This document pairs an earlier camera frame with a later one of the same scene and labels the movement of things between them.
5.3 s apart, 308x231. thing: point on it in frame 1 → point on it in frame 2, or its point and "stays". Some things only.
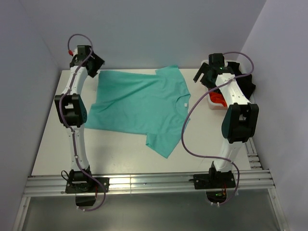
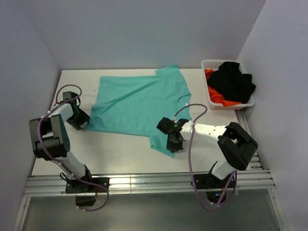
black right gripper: x=204 y=69 → x=173 y=148
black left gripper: x=98 y=63 → x=84 y=118
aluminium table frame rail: x=260 y=177 stays
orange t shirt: x=218 y=98 stays
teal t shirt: x=157 y=104 stays
